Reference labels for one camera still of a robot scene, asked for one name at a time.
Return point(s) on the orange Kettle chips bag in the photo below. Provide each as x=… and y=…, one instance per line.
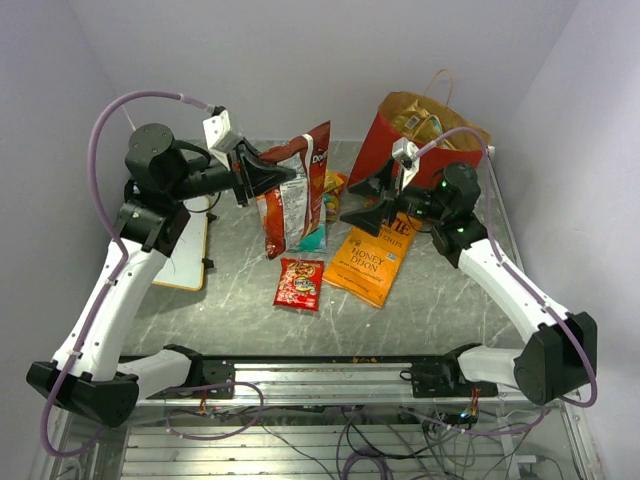
x=366, y=266

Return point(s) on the red Doritos bag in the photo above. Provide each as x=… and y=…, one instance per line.
x=292, y=210

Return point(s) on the small red snack packet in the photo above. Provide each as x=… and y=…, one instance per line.
x=299, y=284

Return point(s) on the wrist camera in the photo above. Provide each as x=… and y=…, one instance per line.
x=219, y=132
x=405, y=153

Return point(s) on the teal Fox's candy bag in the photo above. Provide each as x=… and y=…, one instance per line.
x=316, y=241

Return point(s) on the brown snack pouch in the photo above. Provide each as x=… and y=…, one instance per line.
x=417, y=123

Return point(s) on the orange Fox's candy bag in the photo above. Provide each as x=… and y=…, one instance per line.
x=332, y=206

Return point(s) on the yellow M&M's bag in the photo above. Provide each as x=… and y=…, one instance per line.
x=334, y=183

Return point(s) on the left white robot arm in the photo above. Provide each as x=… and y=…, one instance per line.
x=86, y=376

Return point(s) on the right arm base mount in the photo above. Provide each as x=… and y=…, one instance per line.
x=440, y=376

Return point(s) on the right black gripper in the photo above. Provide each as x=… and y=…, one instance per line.
x=381, y=185

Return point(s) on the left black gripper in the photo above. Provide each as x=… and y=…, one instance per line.
x=250, y=171

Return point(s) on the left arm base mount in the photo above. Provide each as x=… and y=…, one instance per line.
x=214, y=372

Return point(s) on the red paper bag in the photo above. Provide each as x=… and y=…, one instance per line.
x=462, y=141

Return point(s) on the small whiteboard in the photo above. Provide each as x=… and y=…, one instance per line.
x=185, y=268

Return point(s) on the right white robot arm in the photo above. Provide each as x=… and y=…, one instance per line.
x=559, y=354

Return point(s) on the aluminium rail frame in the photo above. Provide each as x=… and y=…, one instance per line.
x=327, y=418

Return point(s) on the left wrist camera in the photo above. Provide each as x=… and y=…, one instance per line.
x=219, y=132

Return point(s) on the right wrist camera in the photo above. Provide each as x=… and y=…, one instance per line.
x=405, y=153

